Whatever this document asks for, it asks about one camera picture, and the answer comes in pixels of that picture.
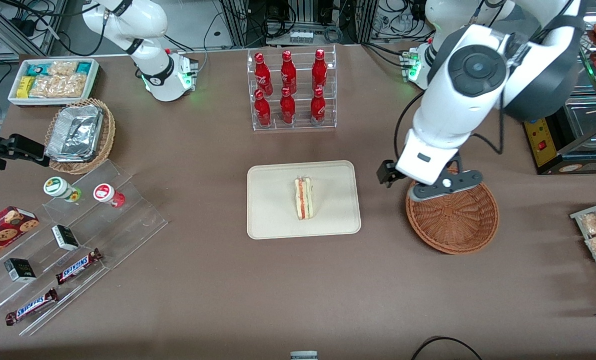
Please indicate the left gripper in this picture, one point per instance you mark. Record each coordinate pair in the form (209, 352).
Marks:
(387, 173)

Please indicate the triangular sandwich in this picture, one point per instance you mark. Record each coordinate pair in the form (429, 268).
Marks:
(303, 200)

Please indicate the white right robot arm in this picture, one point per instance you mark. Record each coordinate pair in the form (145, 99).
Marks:
(142, 30)

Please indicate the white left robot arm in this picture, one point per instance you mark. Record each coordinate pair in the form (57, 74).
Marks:
(458, 110)

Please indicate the oval light wicker basket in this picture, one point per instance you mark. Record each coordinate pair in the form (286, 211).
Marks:
(108, 130)

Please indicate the round brown wicker basket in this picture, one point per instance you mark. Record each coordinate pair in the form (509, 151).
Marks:
(453, 225)

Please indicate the beige rectangular tray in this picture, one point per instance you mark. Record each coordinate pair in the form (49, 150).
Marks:
(272, 200)

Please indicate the white cup green lid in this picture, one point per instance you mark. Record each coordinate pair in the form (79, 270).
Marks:
(55, 186)

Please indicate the stack of foil trays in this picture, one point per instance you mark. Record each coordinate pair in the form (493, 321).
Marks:
(75, 132)

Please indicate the white snack bin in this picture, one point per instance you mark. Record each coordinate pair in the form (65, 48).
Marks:
(52, 102)

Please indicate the yellow snack pack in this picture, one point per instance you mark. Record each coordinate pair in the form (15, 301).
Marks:
(25, 87)

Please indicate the clear rice cracker bag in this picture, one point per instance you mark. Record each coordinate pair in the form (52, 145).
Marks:
(72, 85)
(45, 87)
(62, 68)

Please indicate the red cookie box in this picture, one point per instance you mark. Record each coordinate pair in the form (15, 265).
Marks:
(2, 232)

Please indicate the teal snack pack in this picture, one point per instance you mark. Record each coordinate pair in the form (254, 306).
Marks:
(85, 67)
(36, 69)

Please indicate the white cup red lid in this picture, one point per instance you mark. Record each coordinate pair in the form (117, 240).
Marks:
(103, 192)

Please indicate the red cola bottle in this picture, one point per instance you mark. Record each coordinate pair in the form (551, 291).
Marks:
(262, 75)
(287, 107)
(319, 72)
(318, 107)
(288, 75)
(262, 112)

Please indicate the small black box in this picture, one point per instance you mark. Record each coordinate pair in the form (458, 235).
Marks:
(65, 237)
(20, 270)

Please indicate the snickers bar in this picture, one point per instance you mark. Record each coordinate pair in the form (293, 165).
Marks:
(31, 306)
(77, 266)

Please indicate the clear acrylic tiered stand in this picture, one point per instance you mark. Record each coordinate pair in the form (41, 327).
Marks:
(137, 220)

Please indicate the clear acrylic bottle rack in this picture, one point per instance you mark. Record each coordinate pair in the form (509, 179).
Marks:
(302, 65)

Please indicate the black food warmer case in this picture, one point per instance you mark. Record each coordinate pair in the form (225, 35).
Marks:
(543, 145)

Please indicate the white power strip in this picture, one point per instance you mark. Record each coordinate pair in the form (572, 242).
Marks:
(301, 36)

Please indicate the small grey device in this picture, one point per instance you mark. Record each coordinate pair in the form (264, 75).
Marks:
(304, 356)

